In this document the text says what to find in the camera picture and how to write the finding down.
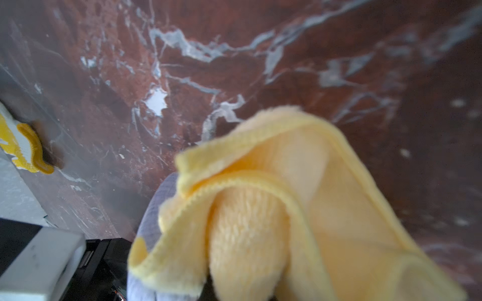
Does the yellow microfiber cloth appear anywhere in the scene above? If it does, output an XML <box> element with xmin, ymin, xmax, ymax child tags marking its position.
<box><xmin>128</xmin><ymin>106</ymin><xmax>467</xmax><ymax>300</ymax></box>

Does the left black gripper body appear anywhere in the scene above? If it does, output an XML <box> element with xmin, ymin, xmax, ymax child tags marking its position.
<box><xmin>62</xmin><ymin>238</ymin><xmax>131</xmax><ymax>301</ymax></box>

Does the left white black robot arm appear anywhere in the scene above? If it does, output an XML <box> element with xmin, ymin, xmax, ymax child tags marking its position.
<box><xmin>1</xmin><ymin>219</ymin><xmax>131</xmax><ymax>300</ymax></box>

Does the yellow white work glove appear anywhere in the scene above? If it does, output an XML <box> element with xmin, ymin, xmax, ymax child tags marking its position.
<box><xmin>1</xmin><ymin>104</ymin><xmax>55</xmax><ymax>174</ymax></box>

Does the blue-grey fabric eyeglass case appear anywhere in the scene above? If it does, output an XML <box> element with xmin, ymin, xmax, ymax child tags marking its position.
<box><xmin>127</xmin><ymin>173</ymin><xmax>197</xmax><ymax>301</ymax></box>

